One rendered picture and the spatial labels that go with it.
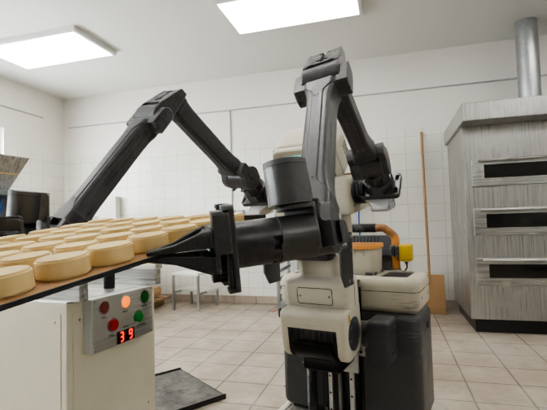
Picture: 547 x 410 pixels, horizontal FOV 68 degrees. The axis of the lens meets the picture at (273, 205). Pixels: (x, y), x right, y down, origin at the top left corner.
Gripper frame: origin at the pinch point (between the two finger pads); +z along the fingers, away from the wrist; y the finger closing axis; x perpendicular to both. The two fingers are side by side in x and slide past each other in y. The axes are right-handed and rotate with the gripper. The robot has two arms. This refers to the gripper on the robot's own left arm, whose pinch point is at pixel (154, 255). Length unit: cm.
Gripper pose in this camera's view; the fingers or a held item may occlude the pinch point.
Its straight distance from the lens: 49.0
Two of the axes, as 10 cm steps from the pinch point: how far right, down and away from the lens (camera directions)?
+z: -9.6, 1.1, -2.7
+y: 0.9, 9.9, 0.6
